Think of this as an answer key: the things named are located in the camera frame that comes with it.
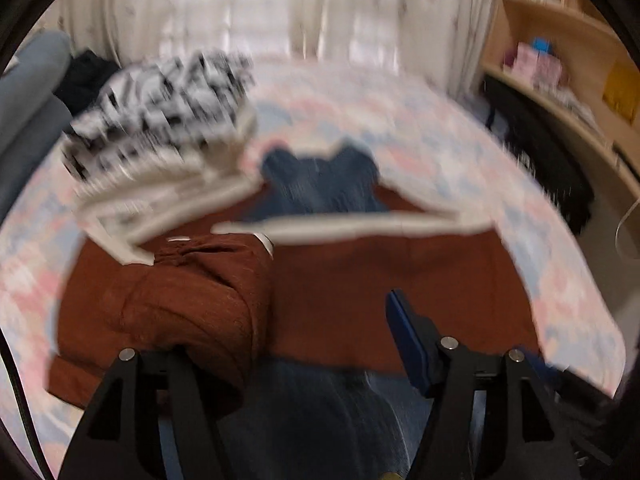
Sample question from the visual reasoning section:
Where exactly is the wooden shelf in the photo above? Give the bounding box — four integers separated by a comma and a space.
480, 0, 640, 221

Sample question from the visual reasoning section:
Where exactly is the dark cloth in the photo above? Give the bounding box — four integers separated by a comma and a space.
52, 50, 121, 116

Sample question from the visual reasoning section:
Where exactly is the black white checkered garment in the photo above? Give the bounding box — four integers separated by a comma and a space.
61, 50, 258, 186

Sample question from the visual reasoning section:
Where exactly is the black cable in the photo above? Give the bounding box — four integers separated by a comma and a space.
0, 335, 51, 480

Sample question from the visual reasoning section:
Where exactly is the stack of pink boxes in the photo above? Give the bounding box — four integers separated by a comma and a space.
515, 42, 568, 91

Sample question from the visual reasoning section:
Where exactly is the grey blue pillow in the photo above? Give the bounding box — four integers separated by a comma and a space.
0, 30, 73, 221

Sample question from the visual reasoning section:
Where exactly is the black case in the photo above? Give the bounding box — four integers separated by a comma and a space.
482, 75, 593, 236

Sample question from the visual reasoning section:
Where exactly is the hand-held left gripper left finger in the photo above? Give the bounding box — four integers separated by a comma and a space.
57, 347, 223, 480

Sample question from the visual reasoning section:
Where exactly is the white cable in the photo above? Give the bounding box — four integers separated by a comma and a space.
616, 204, 640, 261

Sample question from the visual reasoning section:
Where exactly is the blue denim garment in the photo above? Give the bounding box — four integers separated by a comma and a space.
160, 142, 558, 480

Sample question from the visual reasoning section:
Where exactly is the brown garment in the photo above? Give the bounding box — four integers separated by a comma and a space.
47, 182, 543, 413

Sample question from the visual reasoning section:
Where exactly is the pastel printed blanket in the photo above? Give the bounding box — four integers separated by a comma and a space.
0, 55, 626, 480

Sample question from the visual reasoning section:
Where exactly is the white curtain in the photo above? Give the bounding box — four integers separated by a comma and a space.
60, 0, 506, 101

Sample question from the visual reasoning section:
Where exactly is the cream cloth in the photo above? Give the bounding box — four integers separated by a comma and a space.
75, 125, 273, 267

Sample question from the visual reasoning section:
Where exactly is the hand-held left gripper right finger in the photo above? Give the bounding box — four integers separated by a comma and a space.
385, 288, 582, 480

